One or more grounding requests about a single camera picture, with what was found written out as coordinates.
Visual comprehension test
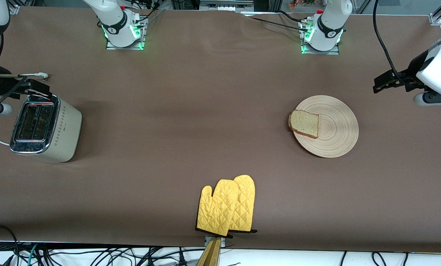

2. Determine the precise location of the round wooden plate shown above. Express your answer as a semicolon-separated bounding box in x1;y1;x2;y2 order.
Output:
291;95;359;158

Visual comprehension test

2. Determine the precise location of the bread slice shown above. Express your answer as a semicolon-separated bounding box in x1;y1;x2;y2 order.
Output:
289;109;320;139

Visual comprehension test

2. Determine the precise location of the cream and chrome toaster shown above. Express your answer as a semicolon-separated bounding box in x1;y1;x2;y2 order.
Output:
9;93;83;163

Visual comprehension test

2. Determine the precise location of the brown table cover sheet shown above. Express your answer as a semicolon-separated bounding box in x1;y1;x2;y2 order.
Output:
0;6;441;255

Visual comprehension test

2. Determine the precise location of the yellow quilted oven mitt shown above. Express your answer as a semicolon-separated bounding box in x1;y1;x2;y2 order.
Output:
196;180;240;237
230;175;258;234

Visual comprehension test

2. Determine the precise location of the grey metal equipment box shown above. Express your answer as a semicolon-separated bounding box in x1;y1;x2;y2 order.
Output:
199;0;254;11

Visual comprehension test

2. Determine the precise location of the tan wooden beam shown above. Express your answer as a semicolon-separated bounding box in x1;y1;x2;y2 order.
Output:
196;237;221;266

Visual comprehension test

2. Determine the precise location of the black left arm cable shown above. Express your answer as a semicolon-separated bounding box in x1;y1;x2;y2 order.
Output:
372;0;426;89

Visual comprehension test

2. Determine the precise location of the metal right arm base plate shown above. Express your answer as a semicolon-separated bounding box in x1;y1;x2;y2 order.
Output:
106;17;146;50

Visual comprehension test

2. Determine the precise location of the thick black base cable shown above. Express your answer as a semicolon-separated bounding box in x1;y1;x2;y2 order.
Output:
278;10;309;24

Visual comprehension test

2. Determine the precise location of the thin black base cable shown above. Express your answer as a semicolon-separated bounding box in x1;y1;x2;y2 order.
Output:
247;16;311;31

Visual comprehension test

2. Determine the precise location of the black looped floor cable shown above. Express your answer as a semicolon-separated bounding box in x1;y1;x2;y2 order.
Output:
0;224;20;266

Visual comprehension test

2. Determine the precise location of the teal floor cable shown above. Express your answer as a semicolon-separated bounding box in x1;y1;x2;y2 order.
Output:
27;243;39;266

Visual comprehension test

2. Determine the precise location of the small metal clamp bracket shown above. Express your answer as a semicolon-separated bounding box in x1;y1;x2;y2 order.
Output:
204;235;226;249

